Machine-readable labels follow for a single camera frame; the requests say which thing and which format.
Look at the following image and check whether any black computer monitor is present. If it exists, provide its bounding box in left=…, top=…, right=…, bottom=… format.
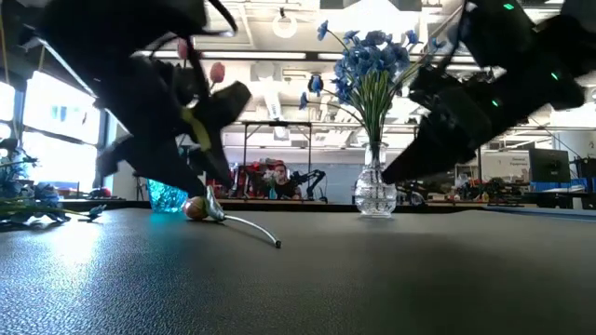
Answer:
left=528, top=147, right=573, bottom=184

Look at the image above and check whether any blue storage bin row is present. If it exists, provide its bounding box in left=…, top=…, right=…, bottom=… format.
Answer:
left=530, top=178, right=596, bottom=193

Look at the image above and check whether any blue glass vase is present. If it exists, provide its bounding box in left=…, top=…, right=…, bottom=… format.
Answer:
left=146, top=178, right=190, bottom=215

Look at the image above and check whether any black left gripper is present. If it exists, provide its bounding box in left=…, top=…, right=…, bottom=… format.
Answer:
left=95, top=60, right=253, bottom=197

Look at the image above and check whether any black overhead beam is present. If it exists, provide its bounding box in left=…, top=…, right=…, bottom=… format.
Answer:
left=139, top=49, right=467, bottom=62

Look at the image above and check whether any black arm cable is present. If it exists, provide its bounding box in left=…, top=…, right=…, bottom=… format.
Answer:
left=204, top=0, right=239, bottom=38

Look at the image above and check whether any person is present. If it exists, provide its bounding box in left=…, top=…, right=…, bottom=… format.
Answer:
left=271, top=162, right=303, bottom=201

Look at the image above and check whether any clear glass vase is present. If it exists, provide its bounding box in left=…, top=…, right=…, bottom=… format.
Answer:
left=353, top=141, right=399, bottom=219

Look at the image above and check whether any white sign board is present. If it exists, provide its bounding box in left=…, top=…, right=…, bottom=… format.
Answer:
left=481, top=151, right=531, bottom=181

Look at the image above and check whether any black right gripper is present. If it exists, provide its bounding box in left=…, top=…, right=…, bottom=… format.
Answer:
left=381, top=69, right=495, bottom=184

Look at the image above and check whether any white ring light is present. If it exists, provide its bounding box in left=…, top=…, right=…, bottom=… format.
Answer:
left=271, top=12, right=299, bottom=40

